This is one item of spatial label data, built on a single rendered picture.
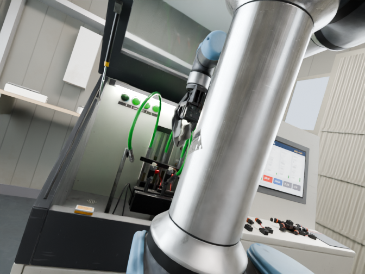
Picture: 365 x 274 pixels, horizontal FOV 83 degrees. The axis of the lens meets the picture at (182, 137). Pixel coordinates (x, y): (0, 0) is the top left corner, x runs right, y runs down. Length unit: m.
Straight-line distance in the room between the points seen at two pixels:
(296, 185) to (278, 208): 0.19
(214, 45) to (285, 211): 1.02
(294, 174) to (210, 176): 1.22
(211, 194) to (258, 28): 0.16
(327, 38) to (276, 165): 0.98
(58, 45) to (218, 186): 3.05
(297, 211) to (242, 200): 1.22
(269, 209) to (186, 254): 1.07
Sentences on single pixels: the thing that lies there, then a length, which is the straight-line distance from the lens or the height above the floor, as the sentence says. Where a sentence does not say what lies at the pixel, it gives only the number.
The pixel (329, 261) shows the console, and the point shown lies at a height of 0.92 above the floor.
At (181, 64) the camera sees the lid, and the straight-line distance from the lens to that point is 1.07.
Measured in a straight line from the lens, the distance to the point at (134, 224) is 0.72.
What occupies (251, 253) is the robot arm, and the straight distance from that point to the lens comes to 0.32.
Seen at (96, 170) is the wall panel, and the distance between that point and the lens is 1.21.
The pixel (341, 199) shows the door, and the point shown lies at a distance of 2.41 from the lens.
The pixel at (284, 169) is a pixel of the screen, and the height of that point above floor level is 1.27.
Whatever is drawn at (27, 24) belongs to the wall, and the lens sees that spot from 3.26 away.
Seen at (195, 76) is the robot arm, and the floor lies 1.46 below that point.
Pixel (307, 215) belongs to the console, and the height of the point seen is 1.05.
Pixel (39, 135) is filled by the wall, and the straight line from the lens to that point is 3.11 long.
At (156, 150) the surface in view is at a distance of 1.19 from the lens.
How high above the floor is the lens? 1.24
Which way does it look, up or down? 1 degrees up
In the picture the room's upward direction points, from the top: 18 degrees clockwise
